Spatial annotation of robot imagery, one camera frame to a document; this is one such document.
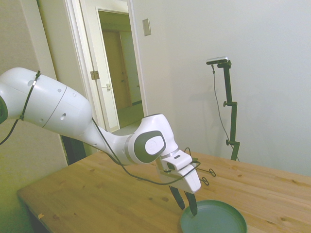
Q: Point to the teal round plate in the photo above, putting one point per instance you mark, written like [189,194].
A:
[218,218]

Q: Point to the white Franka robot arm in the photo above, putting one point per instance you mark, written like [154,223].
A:
[60,109]

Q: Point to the door latch plate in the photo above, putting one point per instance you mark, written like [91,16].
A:
[108,86]

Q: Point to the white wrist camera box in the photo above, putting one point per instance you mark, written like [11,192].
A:
[179,161]

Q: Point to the brass door hinge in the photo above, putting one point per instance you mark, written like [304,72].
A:
[94,75]

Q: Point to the beige wall switch plate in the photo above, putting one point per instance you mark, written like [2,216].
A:
[146,27]

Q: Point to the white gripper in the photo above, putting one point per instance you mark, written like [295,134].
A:
[192,180]

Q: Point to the black speaker box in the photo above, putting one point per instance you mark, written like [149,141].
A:
[73,150]

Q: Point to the silver exterior camera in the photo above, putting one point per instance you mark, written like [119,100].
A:
[217,60]

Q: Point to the white door frame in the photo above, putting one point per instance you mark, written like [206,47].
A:
[82,48]

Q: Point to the brown wooden hallway door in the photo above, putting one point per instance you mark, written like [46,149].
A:
[116,72]

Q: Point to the black camera stand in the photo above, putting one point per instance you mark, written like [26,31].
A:
[227,82]

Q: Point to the white open door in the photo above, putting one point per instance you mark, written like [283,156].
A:
[103,72]

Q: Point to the cream door with round knob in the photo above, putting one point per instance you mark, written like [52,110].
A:
[56,48]

